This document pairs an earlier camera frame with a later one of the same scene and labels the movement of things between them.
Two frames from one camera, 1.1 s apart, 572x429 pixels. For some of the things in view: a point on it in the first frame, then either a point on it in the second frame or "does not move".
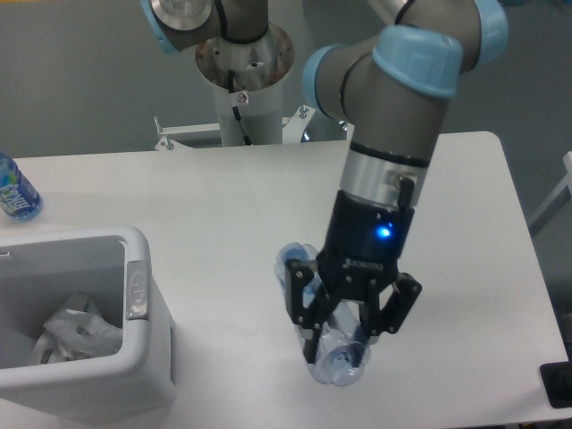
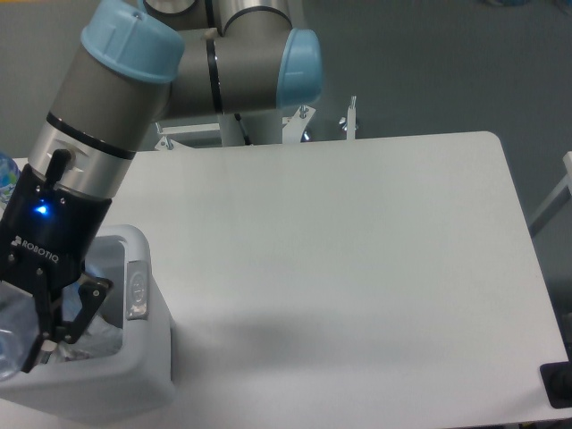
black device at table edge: [557, 382] does not move
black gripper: [363, 250] -> [50, 228]
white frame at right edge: [555, 201] does not move
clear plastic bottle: [332, 333] -> [19, 328]
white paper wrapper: [76, 332] does not move
